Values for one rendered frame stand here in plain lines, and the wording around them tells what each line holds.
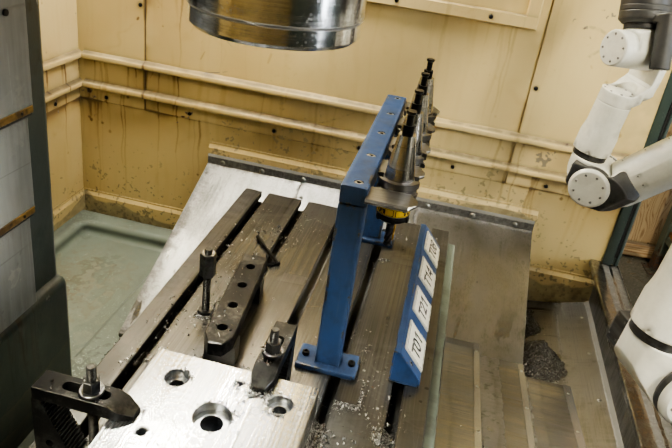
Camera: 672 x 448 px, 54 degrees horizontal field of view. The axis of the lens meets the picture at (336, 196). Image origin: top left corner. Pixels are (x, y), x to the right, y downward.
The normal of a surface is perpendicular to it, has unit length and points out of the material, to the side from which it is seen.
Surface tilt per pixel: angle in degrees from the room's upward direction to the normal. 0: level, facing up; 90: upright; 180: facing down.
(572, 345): 17
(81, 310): 0
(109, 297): 0
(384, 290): 0
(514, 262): 24
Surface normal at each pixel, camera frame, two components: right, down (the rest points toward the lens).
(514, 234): 0.04, -0.63
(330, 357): -0.21, 0.40
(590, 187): -0.52, 0.31
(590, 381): -0.16, -0.91
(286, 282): 0.13, -0.89
